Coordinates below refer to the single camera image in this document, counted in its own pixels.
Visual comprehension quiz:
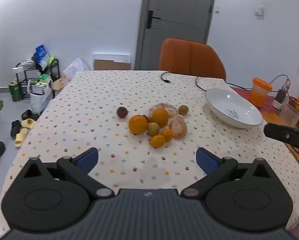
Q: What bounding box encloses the small kumquat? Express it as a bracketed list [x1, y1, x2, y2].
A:
[161, 129, 174, 142]
[149, 134, 165, 148]

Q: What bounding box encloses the small peeled pomelo segment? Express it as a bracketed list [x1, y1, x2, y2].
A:
[169, 114, 188, 139]

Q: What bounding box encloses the small kumquat front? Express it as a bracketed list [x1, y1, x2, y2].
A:
[149, 134, 165, 148]

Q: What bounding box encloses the green-brown round fruit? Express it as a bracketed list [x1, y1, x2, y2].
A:
[147, 122, 160, 137]
[178, 105, 189, 115]

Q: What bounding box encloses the dark brown passion fruit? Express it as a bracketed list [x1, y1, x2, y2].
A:
[116, 106, 128, 119]

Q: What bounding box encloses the large orange front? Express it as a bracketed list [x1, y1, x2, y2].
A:
[128, 115, 148, 135]

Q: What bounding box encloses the large orange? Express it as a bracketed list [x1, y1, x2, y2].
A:
[128, 115, 148, 135]
[150, 108, 169, 128]

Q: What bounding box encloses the large peeled pomelo segment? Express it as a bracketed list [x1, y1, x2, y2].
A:
[148, 103, 179, 118]

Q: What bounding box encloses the clear plastic container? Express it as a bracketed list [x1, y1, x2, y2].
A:
[279, 104, 299, 127]

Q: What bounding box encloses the black power adapter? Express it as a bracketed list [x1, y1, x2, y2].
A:
[275, 89, 286, 104]

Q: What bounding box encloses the orange lidded plastic cup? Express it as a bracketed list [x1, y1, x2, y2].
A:
[248, 77, 272, 107]

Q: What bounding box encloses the white ceramic bowl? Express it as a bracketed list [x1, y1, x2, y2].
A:
[205, 88, 264, 129]

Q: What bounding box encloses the yellow slipper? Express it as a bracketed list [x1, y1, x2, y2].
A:
[14, 128, 28, 147]

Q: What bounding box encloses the floral white tablecloth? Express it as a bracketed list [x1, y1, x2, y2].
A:
[2, 70, 299, 228]

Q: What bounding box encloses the white plastic bag on floor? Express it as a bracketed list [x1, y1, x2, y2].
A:
[27, 80, 53, 114]

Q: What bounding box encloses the black metal shelf rack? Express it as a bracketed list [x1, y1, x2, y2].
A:
[12, 57, 61, 100]

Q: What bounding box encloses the green carton box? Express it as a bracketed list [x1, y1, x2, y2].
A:
[8, 81, 22, 102]

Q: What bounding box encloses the translucent plastic bag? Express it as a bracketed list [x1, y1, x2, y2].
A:
[63, 58, 91, 80]

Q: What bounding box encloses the orange upholstered chair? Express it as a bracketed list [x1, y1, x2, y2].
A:
[159, 38, 226, 80]

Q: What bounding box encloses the white framed board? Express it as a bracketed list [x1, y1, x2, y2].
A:
[92, 54, 131, 66]

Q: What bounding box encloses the blue plastic bag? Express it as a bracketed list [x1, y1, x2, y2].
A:
[36, 44, 50, 67]

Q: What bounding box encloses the black usb cable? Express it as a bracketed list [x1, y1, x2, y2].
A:
[160, 71, 253, 92]

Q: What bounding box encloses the cardboard sheet against wall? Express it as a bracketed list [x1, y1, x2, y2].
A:
[94, 60, 131, 70]

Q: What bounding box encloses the grey door with black handle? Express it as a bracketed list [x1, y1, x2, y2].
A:
[134, 0, 214, 70]

